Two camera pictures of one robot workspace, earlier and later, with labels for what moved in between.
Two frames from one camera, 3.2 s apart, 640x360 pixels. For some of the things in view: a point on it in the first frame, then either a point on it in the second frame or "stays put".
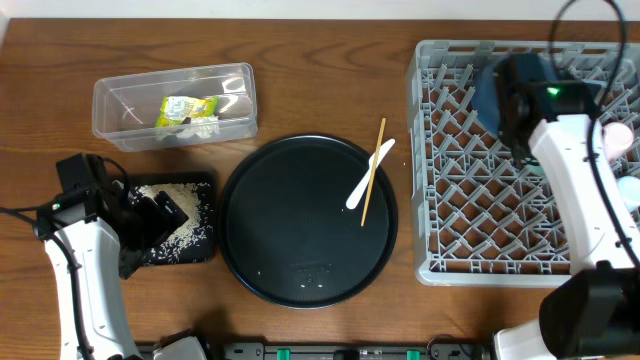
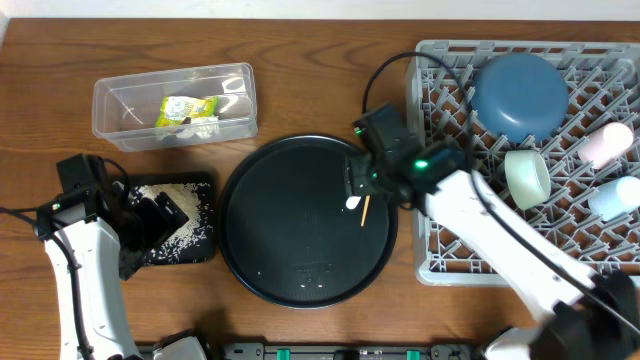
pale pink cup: (617, 136) stays put
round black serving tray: (287, 231) stays put
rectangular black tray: (193, 194) stays put
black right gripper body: (514, 147) to (368, 177)
